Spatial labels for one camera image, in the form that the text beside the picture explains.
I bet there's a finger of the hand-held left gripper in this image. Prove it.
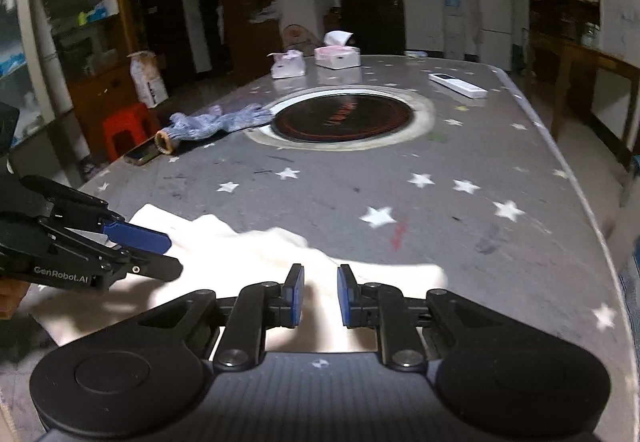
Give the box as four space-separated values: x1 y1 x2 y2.
107 247 184 282
102 219 172 254

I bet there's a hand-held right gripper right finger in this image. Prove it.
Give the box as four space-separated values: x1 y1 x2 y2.
337 263 506 371

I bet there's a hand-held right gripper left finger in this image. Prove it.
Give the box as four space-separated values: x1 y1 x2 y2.
135 263 306 373

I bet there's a cream white sweatshirt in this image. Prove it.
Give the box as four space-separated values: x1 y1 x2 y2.
25 203 448 353

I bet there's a dark smartphone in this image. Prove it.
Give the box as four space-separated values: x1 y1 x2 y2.
124 135 163 166

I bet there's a red plastic stool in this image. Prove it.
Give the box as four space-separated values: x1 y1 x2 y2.
102 103 161 162

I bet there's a grey star-print table cover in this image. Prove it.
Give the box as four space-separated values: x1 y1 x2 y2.
0 53 640 442

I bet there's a blue-grey knit work glove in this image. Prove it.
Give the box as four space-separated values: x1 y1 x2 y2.
155 105 273 155

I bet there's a worn cardboard box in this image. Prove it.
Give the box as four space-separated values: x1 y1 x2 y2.
127 51 169 109

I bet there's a round black induction cooktop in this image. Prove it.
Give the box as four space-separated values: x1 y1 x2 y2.
245 87 436 153

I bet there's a glass-front wooden cabinet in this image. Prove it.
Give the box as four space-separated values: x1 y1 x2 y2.
30 0 146 158

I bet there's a small white pink tissue pack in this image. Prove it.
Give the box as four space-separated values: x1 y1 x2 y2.
267 50 307 80

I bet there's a white remote control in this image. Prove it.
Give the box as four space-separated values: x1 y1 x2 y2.
428 72 488 99

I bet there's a large white pink tissue box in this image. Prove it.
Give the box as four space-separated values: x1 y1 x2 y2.
314 30 362 70

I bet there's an open wooden shelf cabinet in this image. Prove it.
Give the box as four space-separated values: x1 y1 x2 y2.
220 0 281 83

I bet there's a white water dispenser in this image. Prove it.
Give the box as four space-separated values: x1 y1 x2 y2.
442 15 468 58

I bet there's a white refrigerator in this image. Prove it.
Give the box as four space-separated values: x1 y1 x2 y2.
476 0 513 70

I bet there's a dark wooden desk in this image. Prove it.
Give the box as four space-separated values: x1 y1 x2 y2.
530 32 640 163

